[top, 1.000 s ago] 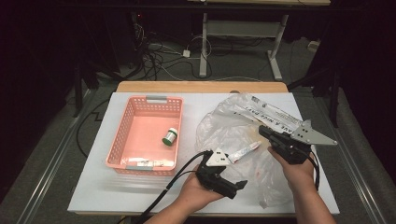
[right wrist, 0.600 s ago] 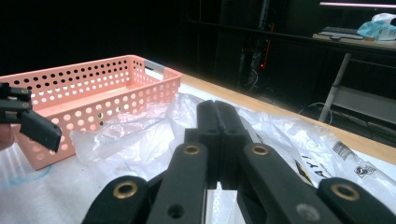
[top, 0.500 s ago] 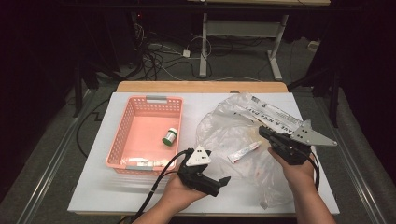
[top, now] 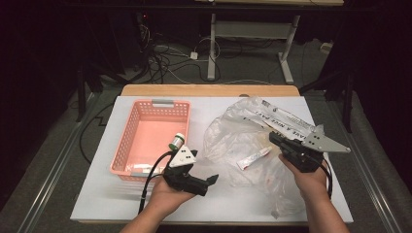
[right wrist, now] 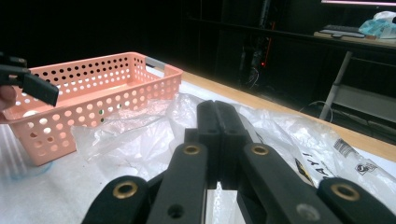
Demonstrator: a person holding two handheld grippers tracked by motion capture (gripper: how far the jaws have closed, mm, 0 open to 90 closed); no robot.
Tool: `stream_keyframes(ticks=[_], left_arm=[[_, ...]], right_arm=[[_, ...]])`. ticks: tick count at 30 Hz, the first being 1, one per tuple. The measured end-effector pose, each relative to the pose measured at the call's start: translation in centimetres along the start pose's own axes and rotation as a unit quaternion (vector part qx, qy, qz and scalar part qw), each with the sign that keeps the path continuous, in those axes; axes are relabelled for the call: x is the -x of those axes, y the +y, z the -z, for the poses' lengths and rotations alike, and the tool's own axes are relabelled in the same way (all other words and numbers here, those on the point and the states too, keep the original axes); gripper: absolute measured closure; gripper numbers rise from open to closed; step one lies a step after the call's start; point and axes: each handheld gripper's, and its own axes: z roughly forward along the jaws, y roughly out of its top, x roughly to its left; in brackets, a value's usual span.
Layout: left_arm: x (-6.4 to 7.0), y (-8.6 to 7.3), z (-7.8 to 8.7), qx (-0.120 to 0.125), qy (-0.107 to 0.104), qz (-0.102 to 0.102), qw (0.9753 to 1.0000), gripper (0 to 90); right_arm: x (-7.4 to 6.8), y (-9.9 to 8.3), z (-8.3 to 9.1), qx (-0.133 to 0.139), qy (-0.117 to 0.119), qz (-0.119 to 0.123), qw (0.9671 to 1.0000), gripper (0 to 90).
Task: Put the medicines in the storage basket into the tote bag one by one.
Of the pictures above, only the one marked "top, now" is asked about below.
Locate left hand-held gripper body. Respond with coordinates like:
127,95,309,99
161,145,210,197

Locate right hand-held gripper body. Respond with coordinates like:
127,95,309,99
281,130,352,173

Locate white bottle with green cap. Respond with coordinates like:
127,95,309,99
168,132,187,151

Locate clear plastic bag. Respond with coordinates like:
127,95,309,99
203,96,325,220

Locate pink plastic basket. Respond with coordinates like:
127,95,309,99
109,99,191,183

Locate person's left hand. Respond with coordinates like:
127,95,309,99
147,177,197,216

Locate person's right hand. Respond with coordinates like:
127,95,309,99
278,154,329,203

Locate black metal stand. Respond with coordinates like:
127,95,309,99
297,69,356,134
76,61,130,122

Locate white table board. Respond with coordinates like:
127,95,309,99
70,95,354,224

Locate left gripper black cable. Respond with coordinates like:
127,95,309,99
138,150,174,215

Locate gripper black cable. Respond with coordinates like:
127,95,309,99
138,150,174,215
319,158,333,200

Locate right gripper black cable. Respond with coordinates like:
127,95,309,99
319,158,333,200

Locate tangle of floor cables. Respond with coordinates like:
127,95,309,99
137,18,224,85

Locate black floor cable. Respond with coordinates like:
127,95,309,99
79,103,115,164

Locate white metal desk frame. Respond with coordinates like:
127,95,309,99
207,13,300,84

